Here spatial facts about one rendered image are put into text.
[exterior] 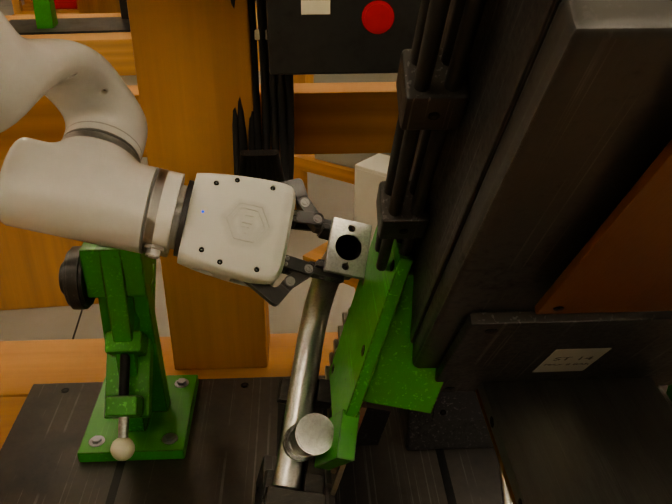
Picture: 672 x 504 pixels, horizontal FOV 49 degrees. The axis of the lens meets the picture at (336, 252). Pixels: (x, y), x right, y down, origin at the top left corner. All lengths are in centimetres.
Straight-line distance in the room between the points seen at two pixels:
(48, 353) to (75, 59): 65
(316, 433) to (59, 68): 39
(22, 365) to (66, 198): 56
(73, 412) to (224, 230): 46
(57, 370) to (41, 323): 182
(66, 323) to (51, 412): 190
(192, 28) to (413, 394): 50
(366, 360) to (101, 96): 34
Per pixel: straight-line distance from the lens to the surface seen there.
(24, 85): 61
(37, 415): 108
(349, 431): 68
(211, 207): 70
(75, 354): 121
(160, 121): 95
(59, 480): 98
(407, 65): 41
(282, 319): 282
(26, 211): 71
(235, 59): 92
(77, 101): 74
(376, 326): 63
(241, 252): 69
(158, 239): 69
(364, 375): 66
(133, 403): 91
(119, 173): 70
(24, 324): 302
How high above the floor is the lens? 156
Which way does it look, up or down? 28 degrees down
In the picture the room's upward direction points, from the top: straight up
